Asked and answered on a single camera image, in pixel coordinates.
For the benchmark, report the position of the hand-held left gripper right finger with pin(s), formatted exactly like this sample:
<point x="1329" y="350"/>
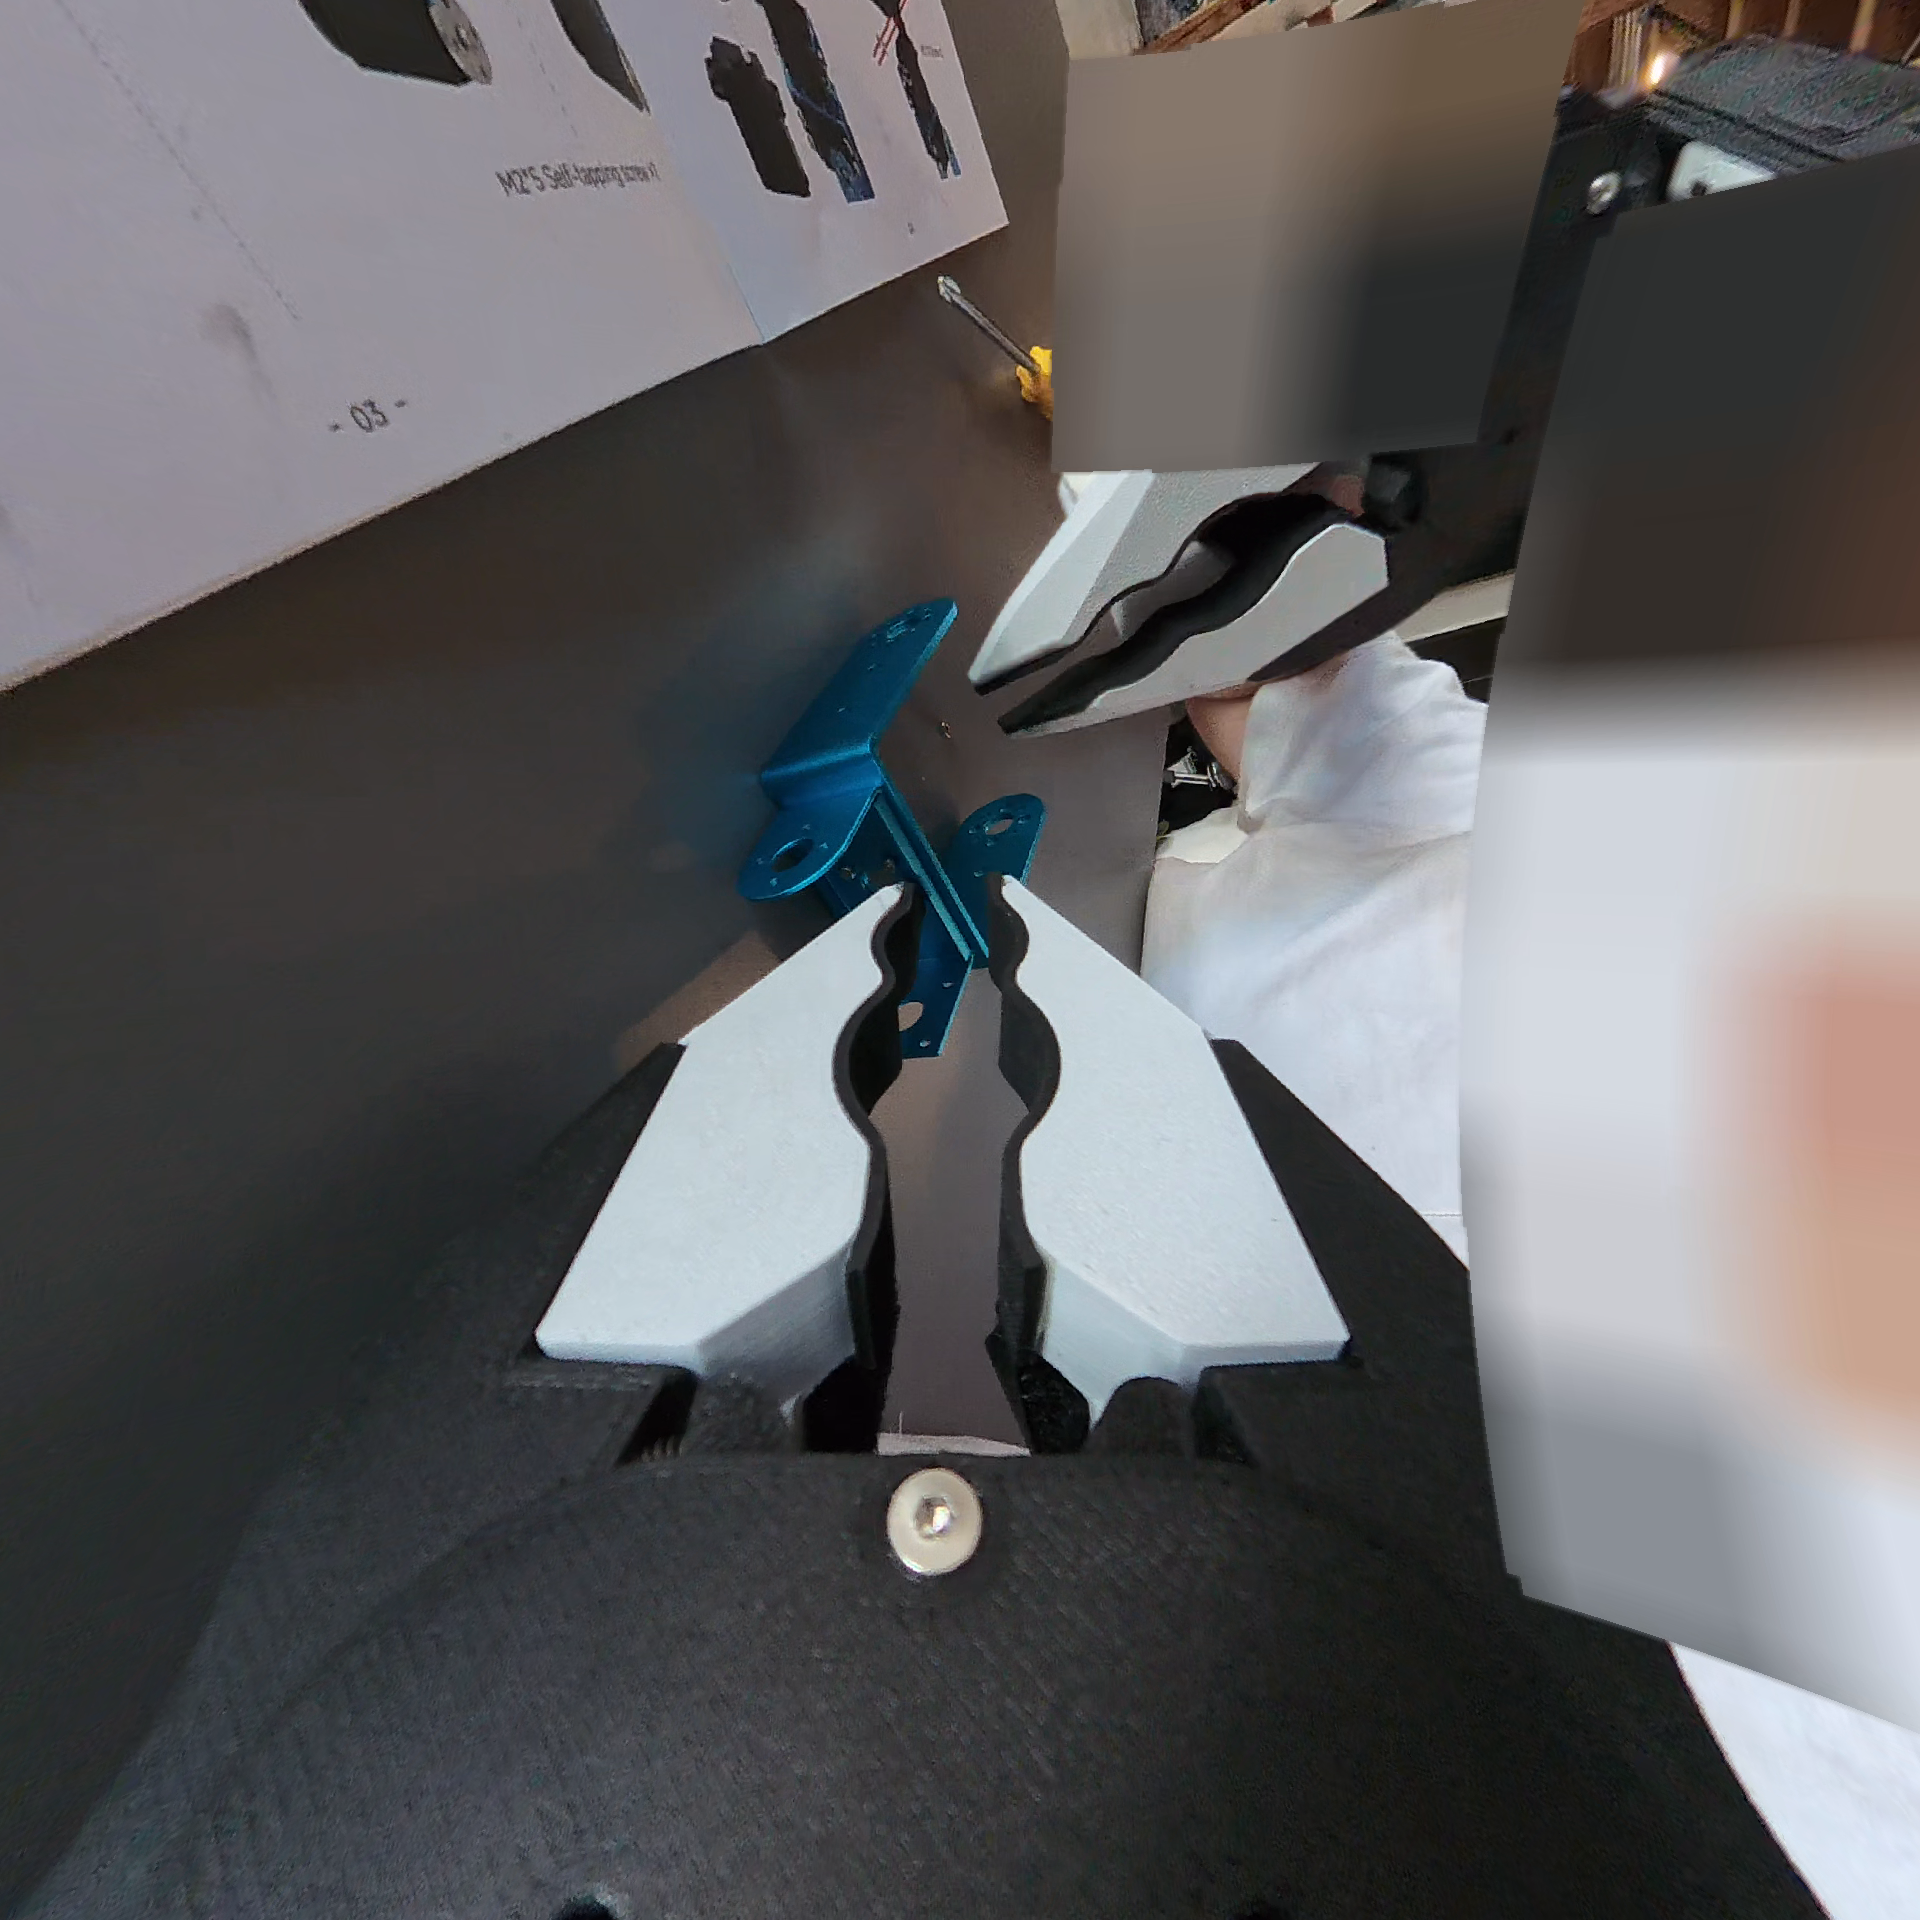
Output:
<point x="1170" y="1201"/>

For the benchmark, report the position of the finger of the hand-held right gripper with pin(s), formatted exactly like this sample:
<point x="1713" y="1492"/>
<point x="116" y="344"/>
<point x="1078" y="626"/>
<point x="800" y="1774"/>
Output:
<point x="1078" y="585"/>
<point x="1275" y="615"/>

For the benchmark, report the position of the blue metal U bracket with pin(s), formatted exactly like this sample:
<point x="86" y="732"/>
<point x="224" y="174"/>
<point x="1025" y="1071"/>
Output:
<point x="938" y="930"/>

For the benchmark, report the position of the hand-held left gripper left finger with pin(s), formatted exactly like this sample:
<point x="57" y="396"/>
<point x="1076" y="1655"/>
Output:
<point x="720" y="1201"/>

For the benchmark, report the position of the printed instruction sheet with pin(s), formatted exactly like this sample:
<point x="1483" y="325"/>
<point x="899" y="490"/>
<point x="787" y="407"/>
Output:
<point x="299" y="225"/>
<point x="838" y="240"/>

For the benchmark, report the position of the person's white shirt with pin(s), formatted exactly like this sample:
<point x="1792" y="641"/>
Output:
<point x="1318" y="930"/>

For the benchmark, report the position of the blue metal L bracket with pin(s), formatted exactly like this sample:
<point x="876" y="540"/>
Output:
<point x="856" y="721"/>

